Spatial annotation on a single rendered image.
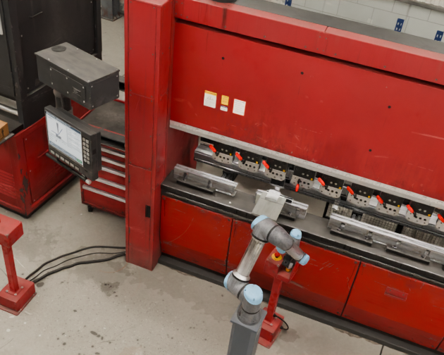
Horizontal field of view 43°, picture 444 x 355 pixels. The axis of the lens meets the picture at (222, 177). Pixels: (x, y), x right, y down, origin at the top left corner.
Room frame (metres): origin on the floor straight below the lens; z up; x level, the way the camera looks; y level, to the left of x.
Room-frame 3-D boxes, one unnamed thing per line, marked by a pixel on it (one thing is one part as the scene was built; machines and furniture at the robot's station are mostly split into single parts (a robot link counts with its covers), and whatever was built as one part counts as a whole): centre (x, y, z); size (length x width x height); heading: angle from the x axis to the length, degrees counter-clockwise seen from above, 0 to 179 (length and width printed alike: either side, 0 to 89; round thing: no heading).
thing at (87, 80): (3.09, 0.97, 1.53); 0.51 x 0.25 x 0.85; 56
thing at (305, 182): (3.18, -0.57, 1.24); 0.15 x 0.09 x 0.17; 73
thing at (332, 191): (3.12, -0.76, 1.24); 0.15 x 0.09 x 0.17; 73
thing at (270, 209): (3.09, -0.36, 1.00); 0.26 x 0.18 x 0.01; 163
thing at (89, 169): (2.99, 0.98, 1.42); 0.45 x 0.12 x 0.36; 56
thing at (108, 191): (4.00, 0.93, 0.50); 0.50 x 0.50 x 1.00; 73
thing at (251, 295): (2.28, -0.27, 0.94); 0.13 x 0.12 x 0.14; 48
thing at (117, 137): (3.35, 0.92, 1.18); 0.40 x 0.24 x 0.07; 73
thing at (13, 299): (2.78, 1.46, 0.41); 0.25 x 0.20 x 0.83; 163
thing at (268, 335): (2.77, -0.48, 0.06); 0.25 x 0.20 x 0.12; 154
